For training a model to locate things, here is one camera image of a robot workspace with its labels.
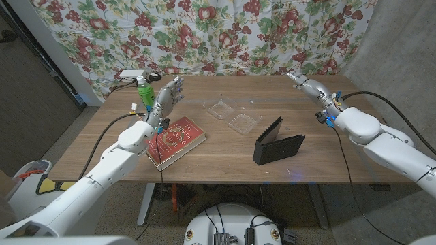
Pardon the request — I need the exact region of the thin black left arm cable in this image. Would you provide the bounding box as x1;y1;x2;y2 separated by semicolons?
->
134;134;164;241

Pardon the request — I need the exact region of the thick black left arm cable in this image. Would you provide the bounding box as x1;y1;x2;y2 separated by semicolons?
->
77;112;147;181

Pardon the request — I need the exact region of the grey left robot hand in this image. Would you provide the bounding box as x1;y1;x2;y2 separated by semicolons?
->
146;76;185;129

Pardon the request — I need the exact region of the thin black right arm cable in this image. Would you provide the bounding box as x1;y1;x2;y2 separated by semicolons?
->
332;127;406;245

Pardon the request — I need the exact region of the clear plastic clamshell container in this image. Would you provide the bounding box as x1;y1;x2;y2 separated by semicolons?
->
203;97;262;135

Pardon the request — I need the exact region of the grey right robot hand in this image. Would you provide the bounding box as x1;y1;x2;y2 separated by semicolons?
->
287;71;342;116

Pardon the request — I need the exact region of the grey hub box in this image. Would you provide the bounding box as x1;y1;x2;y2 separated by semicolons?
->
213;232;231;245

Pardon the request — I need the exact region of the yellow and black object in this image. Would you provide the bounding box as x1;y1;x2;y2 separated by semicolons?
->
35;174;78;195

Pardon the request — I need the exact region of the dark power cable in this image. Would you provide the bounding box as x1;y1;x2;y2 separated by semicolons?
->
108;76;140;93

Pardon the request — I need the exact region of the black wallet case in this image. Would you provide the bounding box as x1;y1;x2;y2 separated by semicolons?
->
252;116;306;166

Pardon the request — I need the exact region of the red hardcover book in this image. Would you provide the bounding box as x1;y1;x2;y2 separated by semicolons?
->
146;116;207;172

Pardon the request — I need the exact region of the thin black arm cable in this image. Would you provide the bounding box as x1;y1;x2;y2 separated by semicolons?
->
134;134;164;241
332;127;406;245

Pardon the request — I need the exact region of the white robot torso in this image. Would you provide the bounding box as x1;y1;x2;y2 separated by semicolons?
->
183;203;283;245

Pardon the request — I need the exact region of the floral fruit print backdrop cloth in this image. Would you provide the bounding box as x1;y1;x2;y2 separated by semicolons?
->
29;0;379;103

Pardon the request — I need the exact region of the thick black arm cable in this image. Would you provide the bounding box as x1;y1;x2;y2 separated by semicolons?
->
77;112;147;181
340;91;436;156

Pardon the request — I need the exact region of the white bin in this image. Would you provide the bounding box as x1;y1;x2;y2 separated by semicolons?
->
13;159;54;181

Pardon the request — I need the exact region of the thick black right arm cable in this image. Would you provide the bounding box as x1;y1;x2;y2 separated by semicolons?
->
340;91;436;156

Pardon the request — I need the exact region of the green drink bottle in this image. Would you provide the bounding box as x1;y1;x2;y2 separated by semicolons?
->
136;75;157;108

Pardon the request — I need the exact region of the grey table leg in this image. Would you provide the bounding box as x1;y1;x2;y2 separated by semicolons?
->
136;183;156;227
306;184;330;229

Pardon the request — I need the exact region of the black door handle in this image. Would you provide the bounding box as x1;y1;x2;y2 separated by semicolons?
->
0;29;17;44

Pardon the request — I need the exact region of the white power strip box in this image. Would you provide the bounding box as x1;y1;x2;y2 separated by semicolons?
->
119;69;146;79

